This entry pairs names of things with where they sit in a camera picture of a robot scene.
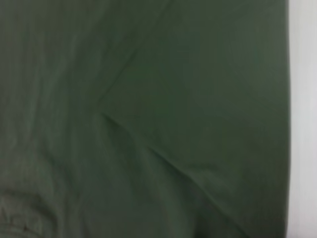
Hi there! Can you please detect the dark green t-shirt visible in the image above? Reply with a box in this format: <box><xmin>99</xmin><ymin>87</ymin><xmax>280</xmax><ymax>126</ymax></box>
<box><xmin>0</xmin><ymin>0</ymin><xmax>291</xmax><ymax>238</ymax></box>

